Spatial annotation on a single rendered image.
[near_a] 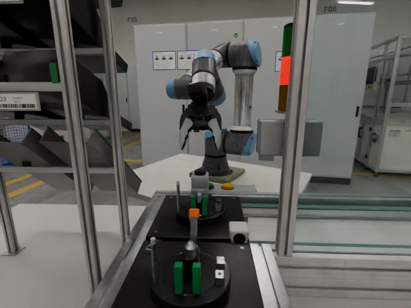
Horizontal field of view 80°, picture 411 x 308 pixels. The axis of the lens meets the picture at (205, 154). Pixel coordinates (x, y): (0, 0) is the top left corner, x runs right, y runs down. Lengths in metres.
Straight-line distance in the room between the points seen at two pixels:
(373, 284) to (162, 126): 3.56
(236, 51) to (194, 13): 7.53
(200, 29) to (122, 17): 5.97
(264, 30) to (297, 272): 3.38
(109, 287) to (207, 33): 3.53
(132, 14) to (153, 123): 5.91
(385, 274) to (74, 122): 0.68
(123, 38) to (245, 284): 9.18
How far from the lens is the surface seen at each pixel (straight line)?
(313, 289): 0.65
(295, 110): 0.48
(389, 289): 0.72
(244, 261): 0.54
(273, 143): 0.51
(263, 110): 3.65
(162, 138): 3.96
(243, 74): 1.19
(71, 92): 0.46
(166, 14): 8.97
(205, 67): 0.78
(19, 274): 0.81
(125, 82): 8.70
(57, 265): 0.80
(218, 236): 0.60
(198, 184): 0.64
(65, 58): 0.47
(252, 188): 0.91
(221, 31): 3.76
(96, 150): 0.62
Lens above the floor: 1.30
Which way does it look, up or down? 14 degrees down
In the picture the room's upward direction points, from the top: straight up
